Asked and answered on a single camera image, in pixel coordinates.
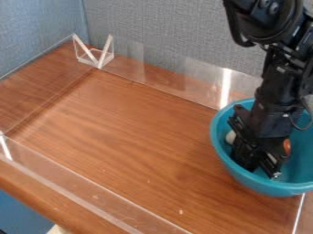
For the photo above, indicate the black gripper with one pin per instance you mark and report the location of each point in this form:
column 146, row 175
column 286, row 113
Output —
column 262, row 131

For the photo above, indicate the white toy mushroom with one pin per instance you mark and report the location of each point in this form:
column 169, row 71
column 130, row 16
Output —
column 230, row 137

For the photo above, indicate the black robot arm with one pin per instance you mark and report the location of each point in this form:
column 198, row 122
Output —
column 277, row 25

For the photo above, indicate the blue plastic bowl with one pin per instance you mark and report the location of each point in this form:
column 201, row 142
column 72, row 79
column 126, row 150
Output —
column 296, row 180

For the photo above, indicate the clear acrylic barrier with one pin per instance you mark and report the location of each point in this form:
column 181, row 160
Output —
column 106, row 148

